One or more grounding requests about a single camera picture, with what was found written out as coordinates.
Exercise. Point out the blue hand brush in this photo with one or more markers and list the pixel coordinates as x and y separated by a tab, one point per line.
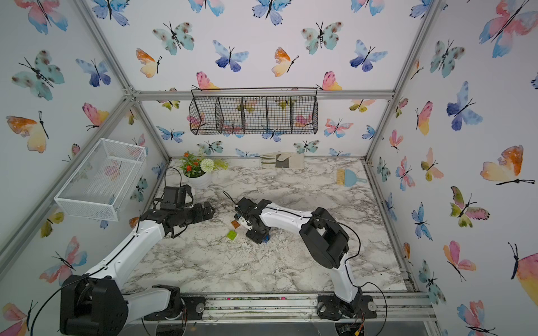
347	178

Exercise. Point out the green lego brick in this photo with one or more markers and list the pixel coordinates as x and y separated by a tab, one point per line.
232	235

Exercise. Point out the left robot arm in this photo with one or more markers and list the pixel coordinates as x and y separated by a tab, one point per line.
93	303

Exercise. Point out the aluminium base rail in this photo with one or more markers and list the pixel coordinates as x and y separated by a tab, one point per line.
305	307

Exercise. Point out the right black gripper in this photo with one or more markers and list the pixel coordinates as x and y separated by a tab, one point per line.
254	239

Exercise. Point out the white mesh wall basket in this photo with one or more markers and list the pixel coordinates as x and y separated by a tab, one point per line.
99	185

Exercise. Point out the black wire wall basket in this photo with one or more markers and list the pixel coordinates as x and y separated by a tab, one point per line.
254	111

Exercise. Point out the beige folded cloth stack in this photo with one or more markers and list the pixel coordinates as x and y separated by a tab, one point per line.
283	160

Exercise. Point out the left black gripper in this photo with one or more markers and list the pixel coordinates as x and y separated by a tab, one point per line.
200	215

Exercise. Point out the potted flower plant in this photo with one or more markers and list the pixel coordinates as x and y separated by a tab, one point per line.
198	169

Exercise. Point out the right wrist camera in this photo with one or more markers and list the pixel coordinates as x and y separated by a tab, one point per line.
242	221

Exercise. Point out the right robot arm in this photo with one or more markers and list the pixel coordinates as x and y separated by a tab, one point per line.
326	241

